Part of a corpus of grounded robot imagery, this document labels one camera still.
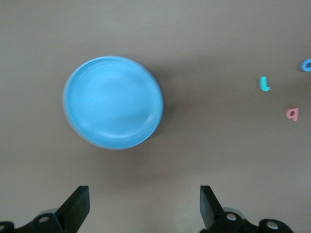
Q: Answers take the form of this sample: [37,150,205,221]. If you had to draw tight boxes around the blue plate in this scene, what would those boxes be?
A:
[62,56,164,150]

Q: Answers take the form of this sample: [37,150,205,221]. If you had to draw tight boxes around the pink foam letter q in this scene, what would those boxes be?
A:
[285,108,299,121]

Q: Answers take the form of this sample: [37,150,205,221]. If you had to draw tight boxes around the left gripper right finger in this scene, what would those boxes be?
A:
[199,185,295,233]

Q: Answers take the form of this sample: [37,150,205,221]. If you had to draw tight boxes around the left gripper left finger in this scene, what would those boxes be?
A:
[0,185,91,233]

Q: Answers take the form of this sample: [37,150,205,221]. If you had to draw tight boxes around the teal foam letter l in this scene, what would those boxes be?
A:
[259,76,271,92]

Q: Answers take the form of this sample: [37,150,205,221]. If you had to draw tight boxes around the brown table cover sheet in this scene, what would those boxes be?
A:
[0,0,311,233]

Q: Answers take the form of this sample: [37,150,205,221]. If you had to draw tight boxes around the blue foam letter o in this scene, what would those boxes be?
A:
[299,58,311,72]

